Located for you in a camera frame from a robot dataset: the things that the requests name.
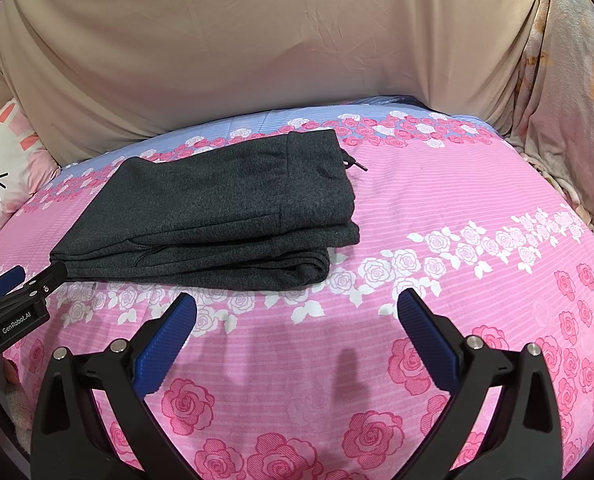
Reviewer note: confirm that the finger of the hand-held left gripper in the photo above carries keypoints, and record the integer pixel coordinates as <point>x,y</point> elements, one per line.
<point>7,280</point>
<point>49,280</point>

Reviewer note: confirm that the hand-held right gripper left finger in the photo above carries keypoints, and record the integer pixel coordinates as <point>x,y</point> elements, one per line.
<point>169,340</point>

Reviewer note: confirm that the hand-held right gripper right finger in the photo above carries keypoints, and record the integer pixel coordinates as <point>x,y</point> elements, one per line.
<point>429,340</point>

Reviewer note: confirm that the dark grey pants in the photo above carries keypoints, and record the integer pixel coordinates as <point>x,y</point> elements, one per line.
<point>217,210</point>

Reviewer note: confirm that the white rabbit pillow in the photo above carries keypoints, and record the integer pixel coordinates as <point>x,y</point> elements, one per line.
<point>2,170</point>

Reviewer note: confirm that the pink floral bed sheet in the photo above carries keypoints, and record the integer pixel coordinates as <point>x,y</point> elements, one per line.
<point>427,185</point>

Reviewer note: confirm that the pale floral blanket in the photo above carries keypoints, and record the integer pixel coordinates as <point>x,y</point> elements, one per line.
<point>572,110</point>

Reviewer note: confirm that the beige cloth cover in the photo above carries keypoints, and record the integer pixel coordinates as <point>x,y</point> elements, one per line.
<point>252,50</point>

